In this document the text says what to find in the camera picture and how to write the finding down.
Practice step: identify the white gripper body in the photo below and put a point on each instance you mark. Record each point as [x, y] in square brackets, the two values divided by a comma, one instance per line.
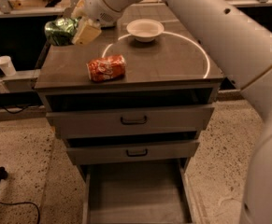
[95, 7]

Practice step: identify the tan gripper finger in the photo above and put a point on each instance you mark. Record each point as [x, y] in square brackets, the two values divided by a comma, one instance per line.
[78, 10]
[88, 30]

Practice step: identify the green soda can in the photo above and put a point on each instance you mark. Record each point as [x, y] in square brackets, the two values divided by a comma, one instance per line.
[60, 32]

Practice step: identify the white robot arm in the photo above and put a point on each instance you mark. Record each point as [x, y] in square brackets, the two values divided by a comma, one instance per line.
[242, 49]

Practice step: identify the red soda can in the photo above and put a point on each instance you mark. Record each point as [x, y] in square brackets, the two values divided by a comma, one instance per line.
[106, 68]

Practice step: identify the grey drawer cabinet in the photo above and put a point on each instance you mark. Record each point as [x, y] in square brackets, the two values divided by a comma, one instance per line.
[171, 70]

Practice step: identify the bottom drawer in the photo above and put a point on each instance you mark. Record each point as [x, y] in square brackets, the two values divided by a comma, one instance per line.
[143, 192]

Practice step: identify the white bowl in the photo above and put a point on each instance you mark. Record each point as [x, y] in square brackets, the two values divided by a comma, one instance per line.
[145, 30]

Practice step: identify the white paper cup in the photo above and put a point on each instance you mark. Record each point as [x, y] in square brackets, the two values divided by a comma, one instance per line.
[6, 65]

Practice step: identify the top drawer black handle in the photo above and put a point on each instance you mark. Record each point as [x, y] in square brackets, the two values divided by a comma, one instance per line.
[126, 122]

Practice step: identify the drawer black handle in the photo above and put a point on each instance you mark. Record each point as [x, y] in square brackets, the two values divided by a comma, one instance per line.
[126, 122]
[137, 153]

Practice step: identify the middle drawer black handle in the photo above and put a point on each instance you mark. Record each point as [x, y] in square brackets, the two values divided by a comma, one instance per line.
[137, 153]

